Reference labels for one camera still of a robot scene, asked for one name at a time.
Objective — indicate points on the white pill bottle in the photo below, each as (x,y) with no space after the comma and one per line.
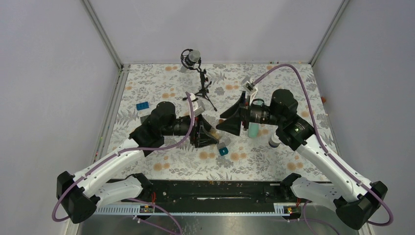
(274,141)

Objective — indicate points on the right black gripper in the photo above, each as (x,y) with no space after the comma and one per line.
(247,109)

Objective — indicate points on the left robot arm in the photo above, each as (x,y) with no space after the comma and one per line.
(82,193)

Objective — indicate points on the amber glass pill bottle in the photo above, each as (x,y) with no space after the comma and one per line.
(215,133)

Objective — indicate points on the teal pill organizer box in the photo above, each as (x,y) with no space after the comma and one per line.
(222,146)

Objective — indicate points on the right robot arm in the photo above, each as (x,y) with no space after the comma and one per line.
(353,197)

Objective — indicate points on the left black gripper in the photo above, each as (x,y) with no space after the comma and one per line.
(198,137)

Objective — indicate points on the grey lego baseplate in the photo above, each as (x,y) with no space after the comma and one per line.
(144,119)

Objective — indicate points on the floral table mat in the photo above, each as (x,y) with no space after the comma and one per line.
(248,159)

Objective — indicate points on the mint green tube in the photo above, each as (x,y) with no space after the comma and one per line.
(253,130)

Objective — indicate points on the black base frame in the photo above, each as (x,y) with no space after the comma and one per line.
(188,196)

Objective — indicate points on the blue lego brick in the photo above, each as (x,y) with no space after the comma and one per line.
(142,106)

